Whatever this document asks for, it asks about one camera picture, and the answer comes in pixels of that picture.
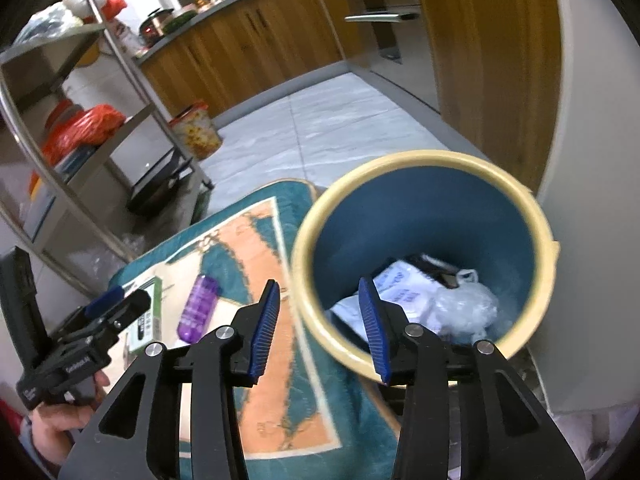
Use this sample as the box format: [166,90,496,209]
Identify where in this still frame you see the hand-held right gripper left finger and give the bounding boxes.
[59,279,282,480]

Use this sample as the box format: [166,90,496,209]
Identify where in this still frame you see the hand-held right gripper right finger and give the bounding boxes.
[357,276,587,480]

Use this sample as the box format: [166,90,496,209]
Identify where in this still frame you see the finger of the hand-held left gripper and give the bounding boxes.
[82,285,127,320]
[106,289,153,334]

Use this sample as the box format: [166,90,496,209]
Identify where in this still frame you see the green and white box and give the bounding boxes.
[120,276,164,367]

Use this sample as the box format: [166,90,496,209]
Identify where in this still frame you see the white and blue packet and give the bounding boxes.
[372,260,441,312]

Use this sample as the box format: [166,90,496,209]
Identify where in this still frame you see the clear plastic bag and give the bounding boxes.
[425,269,501,346]

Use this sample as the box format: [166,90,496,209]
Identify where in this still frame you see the blue bin with cream rim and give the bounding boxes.
[290,149,561,376]

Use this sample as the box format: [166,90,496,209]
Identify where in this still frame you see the person's left forearm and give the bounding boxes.
[0,400,63,480]

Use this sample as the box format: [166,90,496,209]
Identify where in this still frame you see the person's left hand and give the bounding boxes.
[30,373,111,465]

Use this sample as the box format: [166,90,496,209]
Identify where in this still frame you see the white crumpled paper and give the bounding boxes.
[327,295,374,337]

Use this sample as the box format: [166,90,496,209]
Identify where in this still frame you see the purple plastic bottle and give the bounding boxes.
[176,274,221,345]

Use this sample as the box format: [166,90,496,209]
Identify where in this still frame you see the teal and cream printed mat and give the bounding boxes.
[107,177,416,480]

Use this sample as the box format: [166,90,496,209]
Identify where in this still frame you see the black flat pan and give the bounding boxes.
[126,152,194,217]

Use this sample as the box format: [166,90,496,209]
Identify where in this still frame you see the metal shelf rack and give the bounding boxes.
[0,0,216,292]

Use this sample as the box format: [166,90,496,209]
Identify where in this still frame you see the floral printed tin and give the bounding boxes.
[167,101,225,162]

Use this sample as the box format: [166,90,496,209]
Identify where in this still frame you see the stainless steel built-in oven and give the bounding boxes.
[327,0,444,112]

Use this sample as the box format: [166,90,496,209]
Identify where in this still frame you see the dark red cooking pot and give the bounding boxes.
[139,7,175,42]

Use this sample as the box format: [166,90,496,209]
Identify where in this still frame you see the wooden kitchen cabinets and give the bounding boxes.
[137,0,564,196]

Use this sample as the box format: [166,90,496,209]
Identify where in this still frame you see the small red plastic bag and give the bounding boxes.
[100,0,129,23]

